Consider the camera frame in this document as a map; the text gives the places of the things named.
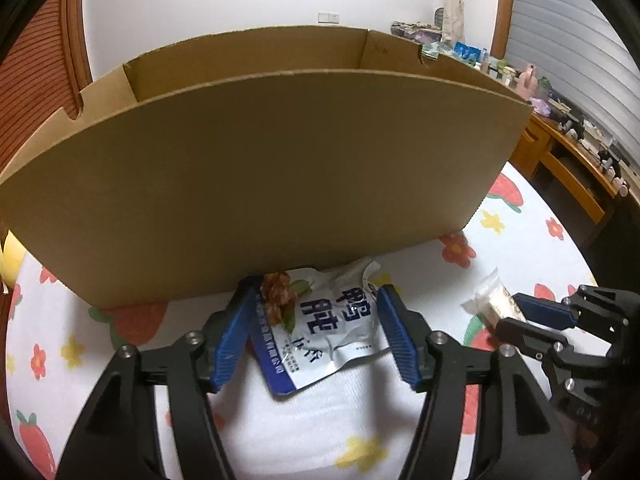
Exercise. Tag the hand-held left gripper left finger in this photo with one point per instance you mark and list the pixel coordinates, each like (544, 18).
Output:
(232, 342)

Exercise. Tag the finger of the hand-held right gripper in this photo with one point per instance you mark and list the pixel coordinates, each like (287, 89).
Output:
(525, 332)
(545, 310)

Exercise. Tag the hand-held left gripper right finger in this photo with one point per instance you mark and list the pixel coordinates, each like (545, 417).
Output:
(398, 342)

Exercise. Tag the clear cream roll packet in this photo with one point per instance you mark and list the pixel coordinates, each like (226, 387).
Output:
(487, 300)

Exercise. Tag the white blue snack pouch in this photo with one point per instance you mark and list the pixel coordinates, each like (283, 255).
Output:
(325, 330)

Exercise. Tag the brown cardboard box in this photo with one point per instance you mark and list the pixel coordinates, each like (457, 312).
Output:
(275, 170)

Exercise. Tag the wooden desk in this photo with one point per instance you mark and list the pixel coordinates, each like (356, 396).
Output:
(565, 160)

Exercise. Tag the clutter of bottles and boxes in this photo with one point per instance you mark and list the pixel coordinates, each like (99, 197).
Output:
(565, 110)

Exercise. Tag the yellow pillow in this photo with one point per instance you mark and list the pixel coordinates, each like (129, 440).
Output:
(10, 260)

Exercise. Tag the grey window blind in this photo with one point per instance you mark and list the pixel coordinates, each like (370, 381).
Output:
(560, 25)

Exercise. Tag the beige curtain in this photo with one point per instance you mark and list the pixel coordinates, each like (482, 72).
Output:
(454, 0)

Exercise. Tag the wooden slatted headboard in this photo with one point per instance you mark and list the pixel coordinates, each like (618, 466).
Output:
(40, 60)

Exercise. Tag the white wall switch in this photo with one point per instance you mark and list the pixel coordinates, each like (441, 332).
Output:
(328, 17)

